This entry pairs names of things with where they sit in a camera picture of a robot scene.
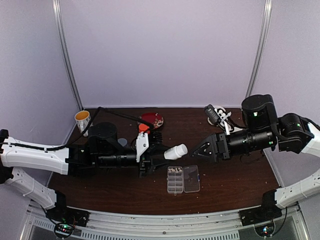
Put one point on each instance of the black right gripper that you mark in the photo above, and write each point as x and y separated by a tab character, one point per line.
218	146

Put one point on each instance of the orange pill bottle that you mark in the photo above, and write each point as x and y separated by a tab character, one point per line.
143	128

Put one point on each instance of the cream ribbed mug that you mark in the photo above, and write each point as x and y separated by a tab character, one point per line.
221	116

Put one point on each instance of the clear plastic pill organizer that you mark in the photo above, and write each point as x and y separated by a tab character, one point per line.
187	181

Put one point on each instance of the left aluminium frame post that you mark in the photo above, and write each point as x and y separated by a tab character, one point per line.
65	53

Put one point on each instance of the red floral plate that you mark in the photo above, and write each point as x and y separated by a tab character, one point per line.
154	118

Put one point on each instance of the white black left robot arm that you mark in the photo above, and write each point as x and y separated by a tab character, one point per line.
101	151

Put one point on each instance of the right aluminium frame post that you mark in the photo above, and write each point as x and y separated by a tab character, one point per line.
263	36

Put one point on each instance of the grey lid pill bottle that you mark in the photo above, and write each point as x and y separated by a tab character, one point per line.
123	142

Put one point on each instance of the aluminium frame post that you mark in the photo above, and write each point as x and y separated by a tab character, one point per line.
65	53
263	36

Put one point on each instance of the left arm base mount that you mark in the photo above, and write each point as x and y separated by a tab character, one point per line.
65	219

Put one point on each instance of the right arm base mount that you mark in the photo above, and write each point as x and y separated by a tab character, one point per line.
262	218

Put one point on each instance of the white pills in organizer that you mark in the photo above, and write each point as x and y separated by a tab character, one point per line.
174	170

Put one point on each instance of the yellow interior patterned mug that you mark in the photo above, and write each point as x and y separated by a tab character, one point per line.
82	119

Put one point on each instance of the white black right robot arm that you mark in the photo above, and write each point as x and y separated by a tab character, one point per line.
264	129

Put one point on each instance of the white pill bottle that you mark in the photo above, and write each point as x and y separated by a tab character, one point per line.
176	152

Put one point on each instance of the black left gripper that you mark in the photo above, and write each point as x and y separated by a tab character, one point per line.
150	165

